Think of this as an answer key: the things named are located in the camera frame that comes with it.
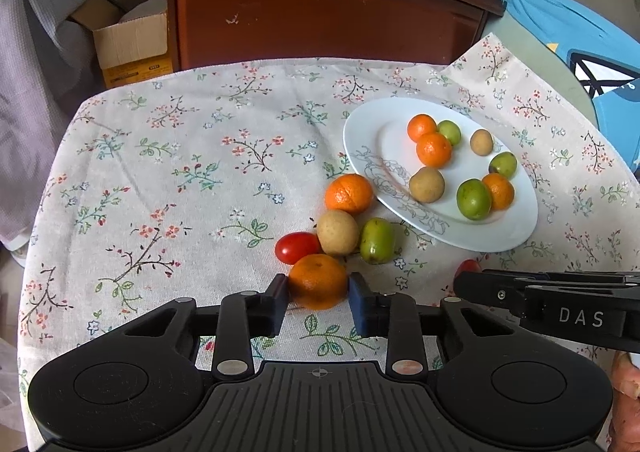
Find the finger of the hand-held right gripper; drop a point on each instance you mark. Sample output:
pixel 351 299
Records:
pixel 575 317
pixel 575 277

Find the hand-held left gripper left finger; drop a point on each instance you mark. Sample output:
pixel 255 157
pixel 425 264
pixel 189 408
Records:
pixel 276 304

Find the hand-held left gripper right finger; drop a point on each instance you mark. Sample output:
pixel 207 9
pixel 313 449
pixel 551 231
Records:
pixel 362 304

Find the blue printed bedding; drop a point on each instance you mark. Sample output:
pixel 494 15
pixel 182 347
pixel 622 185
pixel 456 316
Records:
pixel 565 17

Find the open cardboard box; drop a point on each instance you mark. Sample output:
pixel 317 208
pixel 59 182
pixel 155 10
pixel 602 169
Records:
pixel 130 45

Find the person's right hand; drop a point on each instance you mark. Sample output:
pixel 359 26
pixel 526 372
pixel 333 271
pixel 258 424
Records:
pixel 627 382

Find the pale checked cloth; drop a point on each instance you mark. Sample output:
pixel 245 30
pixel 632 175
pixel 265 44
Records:
pixel 30 132

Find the orange mandarin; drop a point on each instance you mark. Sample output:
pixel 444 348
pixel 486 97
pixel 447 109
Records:
pixel 501 190
pixel 434 151
pixel 318 281
pixel 421 125
pixel 349 192

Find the white plate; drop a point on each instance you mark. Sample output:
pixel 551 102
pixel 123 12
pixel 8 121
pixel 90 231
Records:
pixel 500 232

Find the brown wooden cabinet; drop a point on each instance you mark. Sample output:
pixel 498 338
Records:
pixel 325 17

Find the red cherry tomato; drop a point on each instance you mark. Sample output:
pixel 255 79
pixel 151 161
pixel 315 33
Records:
pixel 467 266
pixel 298 247

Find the green jujube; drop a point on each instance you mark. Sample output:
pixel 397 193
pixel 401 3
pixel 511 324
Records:
pixel 451 132
pixel 377 240
pixel 472 199
pixel 503 165

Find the floral tablecloth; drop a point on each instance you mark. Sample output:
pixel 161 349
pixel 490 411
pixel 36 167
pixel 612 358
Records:
pixel 175 172

